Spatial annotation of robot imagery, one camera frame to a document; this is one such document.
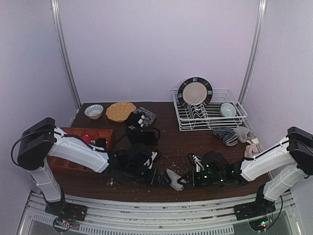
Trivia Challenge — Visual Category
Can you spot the grey cloth by rack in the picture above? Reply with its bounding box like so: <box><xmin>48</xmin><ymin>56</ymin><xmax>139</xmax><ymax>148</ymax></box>
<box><xmin>233</xmin><ymin>126</ymin><xmax>256</xmax><ymax>143</ymax></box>

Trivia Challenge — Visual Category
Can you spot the red rolled cloth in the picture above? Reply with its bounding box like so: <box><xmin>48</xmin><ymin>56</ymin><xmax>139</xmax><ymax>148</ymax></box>
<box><xmin>82</xmin><ymin>135</ymin><xmax>91</xmax><ymax>144</ymax></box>

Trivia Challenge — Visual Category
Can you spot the black rimmed beige plate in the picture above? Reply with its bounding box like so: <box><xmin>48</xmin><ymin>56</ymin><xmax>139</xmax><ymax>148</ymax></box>
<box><xmin>177</xmin><ymin>77</ymin><xmax>213</xmax><ymax>108</ymax></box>

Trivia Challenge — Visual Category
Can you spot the blue striped underwear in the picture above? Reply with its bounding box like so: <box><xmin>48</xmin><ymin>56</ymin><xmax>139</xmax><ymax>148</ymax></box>
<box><xmin>213</xmin><ymin>127</ymin><xmax>238</xmax><ymax>146</ymax></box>

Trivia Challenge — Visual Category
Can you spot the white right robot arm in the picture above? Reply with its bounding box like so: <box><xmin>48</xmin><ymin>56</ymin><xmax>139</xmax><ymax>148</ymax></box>
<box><xmin>172</xmin><ymin>127</ymin><xmax>313</xmax><ymax>220</ymax></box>

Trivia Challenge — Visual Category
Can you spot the light green bowl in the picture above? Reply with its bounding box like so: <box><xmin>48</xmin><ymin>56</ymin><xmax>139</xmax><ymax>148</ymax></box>
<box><xmin>220</xmin><ymin>102</ymin><xmax>237</xmax><ymax>117</ymax></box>

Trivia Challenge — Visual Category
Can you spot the metal corner post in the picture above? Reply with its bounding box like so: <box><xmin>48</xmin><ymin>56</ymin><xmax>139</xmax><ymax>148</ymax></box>
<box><xmin>50</xmin><ymin>0</ymin><xmax>82</xmax><ymax>109</ymax></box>
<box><xmin>238</xmin><ymin>0</ymin><xmax>267</xmax><ymax>105</ymax></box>

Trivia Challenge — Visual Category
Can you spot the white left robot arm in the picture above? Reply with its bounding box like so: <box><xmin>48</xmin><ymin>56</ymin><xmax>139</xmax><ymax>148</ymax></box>
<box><xmin>10</xmin><ymin>117</ymin><xmax>171</xmax><ymax>215</ymax></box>

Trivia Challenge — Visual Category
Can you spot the blue patterned bowl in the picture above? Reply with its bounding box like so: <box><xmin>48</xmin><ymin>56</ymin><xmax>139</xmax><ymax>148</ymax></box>
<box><xmin>84</xmin><ymin>104</ymin><xmax>104</xmax><ymax>120</ymax></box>

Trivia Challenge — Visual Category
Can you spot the left metal corner post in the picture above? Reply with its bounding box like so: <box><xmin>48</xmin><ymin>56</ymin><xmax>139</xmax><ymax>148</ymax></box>
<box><xmin>50</xmin><ymin>0</ymin><xmax>82</xmax><ymax>109</ymax></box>

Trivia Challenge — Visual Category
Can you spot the right metal corner post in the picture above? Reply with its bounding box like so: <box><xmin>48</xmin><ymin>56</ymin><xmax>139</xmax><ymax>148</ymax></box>
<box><xmin>238</xmin><ymin>0</ymin><xmax>267</xmax><ymax>105</ymax></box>

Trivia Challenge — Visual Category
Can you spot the black underwear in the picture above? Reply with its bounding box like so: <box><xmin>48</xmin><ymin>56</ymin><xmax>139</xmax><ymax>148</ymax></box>
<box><xmin>125</xmin><ymin>112</ymin><xmax>160</xmax><ymax>146</ymax></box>

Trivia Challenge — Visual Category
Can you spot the metal front rail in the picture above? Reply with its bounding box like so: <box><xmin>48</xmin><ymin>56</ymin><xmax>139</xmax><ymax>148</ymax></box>
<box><xmin>16</xmin><ymin>192</ymin><xmax>305</xmax><ymax>235</ymax></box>

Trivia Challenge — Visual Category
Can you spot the white wire dish rack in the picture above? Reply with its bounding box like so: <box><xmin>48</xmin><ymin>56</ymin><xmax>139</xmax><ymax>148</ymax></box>
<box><xmin>172</xmin><ymin>89</ymin><xmax>247</xmax><ymax>132</ymax></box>

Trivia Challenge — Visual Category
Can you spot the yellow dotted plate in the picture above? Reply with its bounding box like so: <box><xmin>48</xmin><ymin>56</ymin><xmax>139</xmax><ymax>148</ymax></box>
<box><xmin>106</xmin><ymin>102</ymin><xmax>136</xmax><ymax>122</ymax></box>

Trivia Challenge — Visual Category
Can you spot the brown wooden organizer box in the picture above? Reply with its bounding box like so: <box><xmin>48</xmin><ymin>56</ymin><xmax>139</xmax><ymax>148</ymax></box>
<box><xmin>47</xmin><ymin>127</ymin><xmax>109</xmax><ymax>173</ymax></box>

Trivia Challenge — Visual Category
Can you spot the black rolled cloth in box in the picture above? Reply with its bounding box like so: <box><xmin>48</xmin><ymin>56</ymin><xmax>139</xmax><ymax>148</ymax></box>
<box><xmin>94</xmin><ymin>138</ymin><xmax>107</xmax><ymax>149</ymax></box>

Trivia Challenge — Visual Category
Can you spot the grey underwear pile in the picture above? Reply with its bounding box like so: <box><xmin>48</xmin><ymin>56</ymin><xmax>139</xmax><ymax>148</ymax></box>
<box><xmin>134</xmin><ymin>107</ymin><xmax>157</xmax><ymax>127</ymax></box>

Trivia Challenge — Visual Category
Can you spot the grey white underwear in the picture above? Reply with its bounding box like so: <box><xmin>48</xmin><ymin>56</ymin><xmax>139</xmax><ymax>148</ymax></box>
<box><xmin>166</xmin><ymin>169</ymin><xmax>184</xmax><ymax>191</ymax></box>

